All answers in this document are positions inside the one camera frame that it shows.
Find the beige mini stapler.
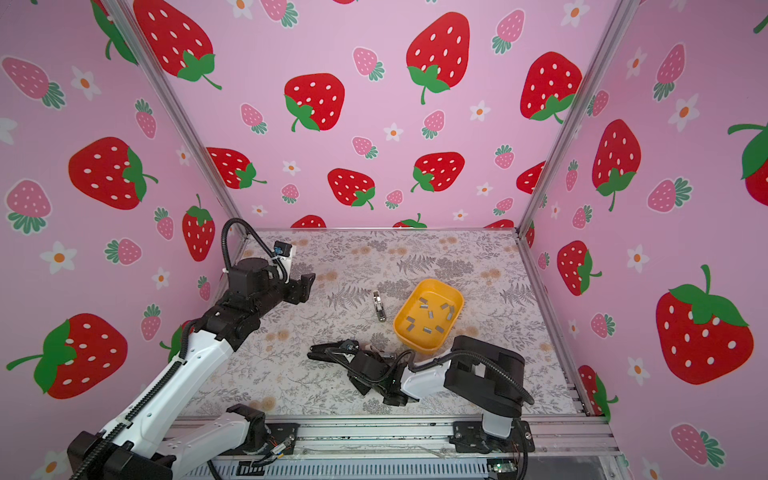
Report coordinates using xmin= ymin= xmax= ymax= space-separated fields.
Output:
xmin=373 ymin=291 xmax=387 ymax=322

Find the yellow plastic tray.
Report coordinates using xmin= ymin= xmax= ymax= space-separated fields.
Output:
xmin=393 ymin=279 xmax=464 ymax=354

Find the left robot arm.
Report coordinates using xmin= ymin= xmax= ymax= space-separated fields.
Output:
xmin=67 ymin=218 xmax=315 ymax=479

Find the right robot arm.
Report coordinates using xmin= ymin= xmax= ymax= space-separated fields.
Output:
xmin=310 ymin=335 xmax=535 ymax=439

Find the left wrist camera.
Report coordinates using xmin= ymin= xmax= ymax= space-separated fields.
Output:
xmin=272 ymin=241 xmax=296 ymax=270

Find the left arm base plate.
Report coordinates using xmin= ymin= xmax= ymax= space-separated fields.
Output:
xmin=231 ymin=423 xmax=300 ymax=457

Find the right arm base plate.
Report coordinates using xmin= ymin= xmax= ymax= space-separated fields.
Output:
xmin=449 ymin=420 xmax=536 ymax=455

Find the aluminium front rail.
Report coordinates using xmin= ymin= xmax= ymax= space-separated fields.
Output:
xmin=143 ymin=413 xmax=625 ymax=480

